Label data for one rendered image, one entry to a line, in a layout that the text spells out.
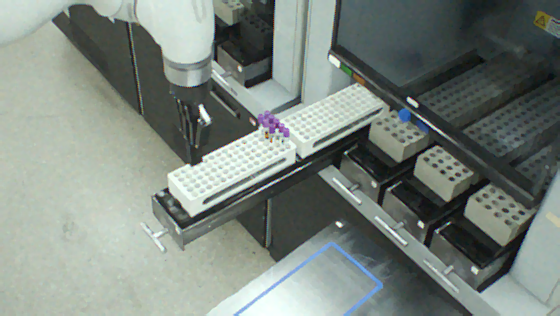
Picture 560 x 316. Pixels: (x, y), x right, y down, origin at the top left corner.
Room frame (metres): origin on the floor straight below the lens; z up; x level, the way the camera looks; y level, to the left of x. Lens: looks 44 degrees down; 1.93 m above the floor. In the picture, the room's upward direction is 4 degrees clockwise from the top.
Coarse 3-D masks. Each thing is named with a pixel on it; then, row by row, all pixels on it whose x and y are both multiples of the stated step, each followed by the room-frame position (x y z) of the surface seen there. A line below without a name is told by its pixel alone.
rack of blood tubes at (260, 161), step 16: (240, 144) 1.13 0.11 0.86; (256, 144) 1.14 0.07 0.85; (272, 144) 1.13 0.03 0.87; (208, 160) 1.07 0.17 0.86; (224, 160) 1.07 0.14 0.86; (240, 160) 1.07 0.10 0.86; (256, 160) 1.07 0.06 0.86; (272, 160) 1.08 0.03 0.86; (288, 160) 1.11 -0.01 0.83; (176, 176) 1.02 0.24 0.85; (192, 176) 1.01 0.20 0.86; (208, 176) 1.02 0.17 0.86; (224, 176) 1.02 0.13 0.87; (240, 176) 1.02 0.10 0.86; (256, 176) 1.06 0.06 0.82; (176, 192) 0.98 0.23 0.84; (192, 192) 0.96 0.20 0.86; (208, 192) 0.97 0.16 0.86; (224, 192) 1.02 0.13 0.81; (192, 208) 0.94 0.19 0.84
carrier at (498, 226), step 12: (468, 204) 0.98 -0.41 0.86; (480, 204) 0.97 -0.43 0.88; (468, 216) 0.98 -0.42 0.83; (480, 216) 0.96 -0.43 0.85; (492, 216) 0.94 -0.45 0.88; (504, 216) 0.94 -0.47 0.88; (492, 228) 0.93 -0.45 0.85; (504, 228) 0.91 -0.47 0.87; (516, 228) 0.91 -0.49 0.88; (504, 240) 0.91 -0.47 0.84
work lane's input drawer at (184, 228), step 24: (336, 144) 1.20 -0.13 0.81; (288, 168) 1.10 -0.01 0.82; (312, 168) 1.14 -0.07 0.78; (168, 192) 1.00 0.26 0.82; (240, 192) 1.01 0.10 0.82; (264, 192) 1.04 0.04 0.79; (168, 216) 0.94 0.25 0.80; (192, 216) 0.93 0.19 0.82; (216, 216) 0.96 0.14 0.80; (192, 240) 0.91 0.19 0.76
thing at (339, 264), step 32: (288, 256) 0.84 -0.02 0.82; (320, 256) 0.85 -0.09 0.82; (352, 256) 0.85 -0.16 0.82; (384, 256) 0.86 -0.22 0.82; (256, 288) 0.76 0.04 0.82; (288, 288) 0.76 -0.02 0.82; (320, 288) 0.77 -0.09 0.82; (352, 288) 0.77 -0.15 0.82; (384, 288) 0.78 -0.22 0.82; (416, 288) 0.78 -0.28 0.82
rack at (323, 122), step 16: (336, 96) 1.33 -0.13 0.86; (352, 96) 1.34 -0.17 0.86; (368, 96) 1.33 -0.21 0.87; (304, 112) 1.26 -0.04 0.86; (320, 112) 1.27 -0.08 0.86; (336, 112) 1.26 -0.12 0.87; (352, 112) 1.27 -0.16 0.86; (368, 112) 1.28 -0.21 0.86; (384, 112) 1.32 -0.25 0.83; (304, 128) 1.20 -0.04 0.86; (320, 128) 1.20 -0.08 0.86; (336, 128) 1.21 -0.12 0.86; (352, 128) 1.25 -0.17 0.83; (304, 144) 1.14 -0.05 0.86; (320, 144) 1.19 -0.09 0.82
